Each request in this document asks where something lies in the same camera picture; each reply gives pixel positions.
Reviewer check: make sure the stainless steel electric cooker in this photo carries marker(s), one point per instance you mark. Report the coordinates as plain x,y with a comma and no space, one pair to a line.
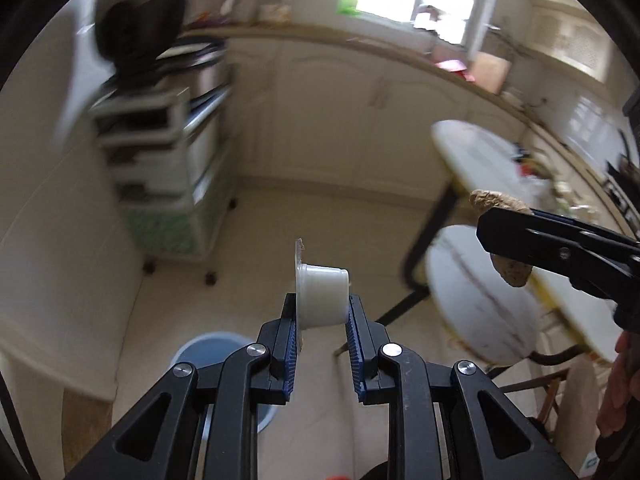
200,70

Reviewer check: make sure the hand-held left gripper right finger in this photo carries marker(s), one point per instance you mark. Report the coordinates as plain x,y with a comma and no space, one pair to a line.
356,360

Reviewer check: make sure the red plastic basin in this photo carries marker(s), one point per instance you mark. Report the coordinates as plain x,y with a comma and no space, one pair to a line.
452,66

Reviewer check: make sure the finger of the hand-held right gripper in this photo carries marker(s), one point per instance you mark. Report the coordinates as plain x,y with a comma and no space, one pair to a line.
575,222
525,240

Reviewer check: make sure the purple tray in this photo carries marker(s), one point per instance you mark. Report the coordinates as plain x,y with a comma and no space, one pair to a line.
215,20

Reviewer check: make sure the brown ginger piece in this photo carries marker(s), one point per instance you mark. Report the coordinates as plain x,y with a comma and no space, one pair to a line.
510,270

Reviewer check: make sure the wooden cutting board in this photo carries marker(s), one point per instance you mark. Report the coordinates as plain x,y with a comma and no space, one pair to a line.
490,72

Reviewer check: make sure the white rice spatula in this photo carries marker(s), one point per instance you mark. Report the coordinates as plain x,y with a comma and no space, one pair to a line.
229,2

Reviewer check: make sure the small round marble stool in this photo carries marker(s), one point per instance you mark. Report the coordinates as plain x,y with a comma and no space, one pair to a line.
475,300

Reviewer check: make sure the blue plastic bin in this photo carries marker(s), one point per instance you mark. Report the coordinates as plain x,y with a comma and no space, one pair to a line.
210,347

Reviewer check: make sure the round marble table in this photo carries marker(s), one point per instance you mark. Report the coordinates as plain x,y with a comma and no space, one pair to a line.
480,160

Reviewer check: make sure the cream lower kitchen cabinets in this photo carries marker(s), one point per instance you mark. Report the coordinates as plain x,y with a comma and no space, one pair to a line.
325,110

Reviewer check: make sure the cream upper wall cabinet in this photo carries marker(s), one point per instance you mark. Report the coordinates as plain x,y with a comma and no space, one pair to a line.
570,35

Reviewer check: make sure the white rolling storage cart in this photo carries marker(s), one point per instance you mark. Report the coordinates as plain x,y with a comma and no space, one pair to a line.
165,160

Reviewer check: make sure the small white plastic cup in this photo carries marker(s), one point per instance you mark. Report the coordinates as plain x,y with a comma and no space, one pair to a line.
322,295

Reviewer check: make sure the person's right hand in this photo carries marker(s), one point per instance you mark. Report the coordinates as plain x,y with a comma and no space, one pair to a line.
620,390

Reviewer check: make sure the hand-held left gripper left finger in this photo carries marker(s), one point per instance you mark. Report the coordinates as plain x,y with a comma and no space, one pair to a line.
291,360

